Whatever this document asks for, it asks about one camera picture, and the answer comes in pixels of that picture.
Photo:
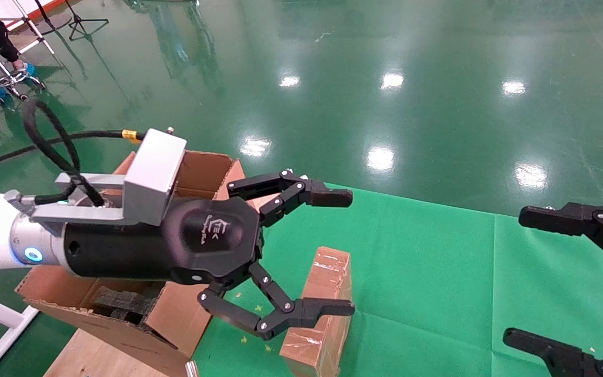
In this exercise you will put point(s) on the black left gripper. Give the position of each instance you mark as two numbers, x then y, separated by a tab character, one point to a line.
212	246

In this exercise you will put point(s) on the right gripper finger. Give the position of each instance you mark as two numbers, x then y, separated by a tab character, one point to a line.
594	220
568	361

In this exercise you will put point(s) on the small taped cardboard box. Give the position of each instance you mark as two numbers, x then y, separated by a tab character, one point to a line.
327	272

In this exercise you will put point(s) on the large open cardboard carton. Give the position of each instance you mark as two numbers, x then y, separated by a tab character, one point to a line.
197	173

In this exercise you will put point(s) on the green table cloth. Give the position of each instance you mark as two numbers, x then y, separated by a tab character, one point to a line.
427	272

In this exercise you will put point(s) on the black foam insert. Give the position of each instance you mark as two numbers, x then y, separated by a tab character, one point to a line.
123	301

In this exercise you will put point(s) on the black tripod stand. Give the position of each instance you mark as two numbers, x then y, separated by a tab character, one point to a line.
77	20

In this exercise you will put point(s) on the black round base stand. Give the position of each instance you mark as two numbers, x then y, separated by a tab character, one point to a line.
58	22

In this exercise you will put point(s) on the chrome stool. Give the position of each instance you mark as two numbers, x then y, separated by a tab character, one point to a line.
16	77

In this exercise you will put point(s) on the white metal furniture legs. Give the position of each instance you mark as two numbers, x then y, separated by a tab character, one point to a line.
38	31

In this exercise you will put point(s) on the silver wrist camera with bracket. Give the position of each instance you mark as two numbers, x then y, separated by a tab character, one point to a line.
155	167

